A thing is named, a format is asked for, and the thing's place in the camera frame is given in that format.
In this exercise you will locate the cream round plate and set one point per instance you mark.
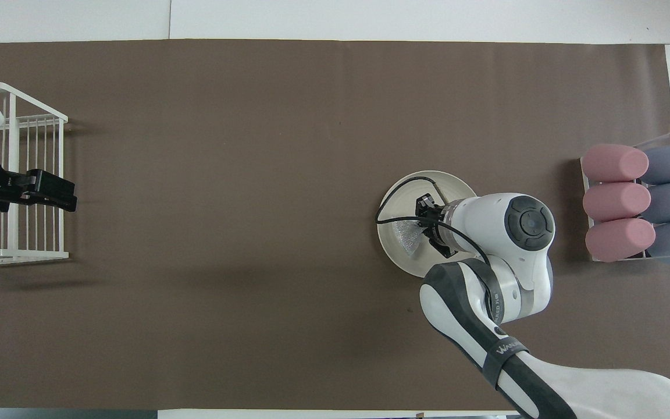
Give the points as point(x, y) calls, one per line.
point(457, 185)

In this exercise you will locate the brown table mat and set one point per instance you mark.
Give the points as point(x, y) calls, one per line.
point(224, 233)

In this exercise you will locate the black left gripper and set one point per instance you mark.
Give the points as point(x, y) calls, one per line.
point(50, 187)

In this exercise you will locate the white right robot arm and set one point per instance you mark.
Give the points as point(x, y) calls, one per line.
point(486, 221)

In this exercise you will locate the pink plastic cup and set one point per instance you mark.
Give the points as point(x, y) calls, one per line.
point(614, 202)
point(620, 240)
point(614, 163)

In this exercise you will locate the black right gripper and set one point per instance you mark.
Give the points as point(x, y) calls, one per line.
point(425, 208)

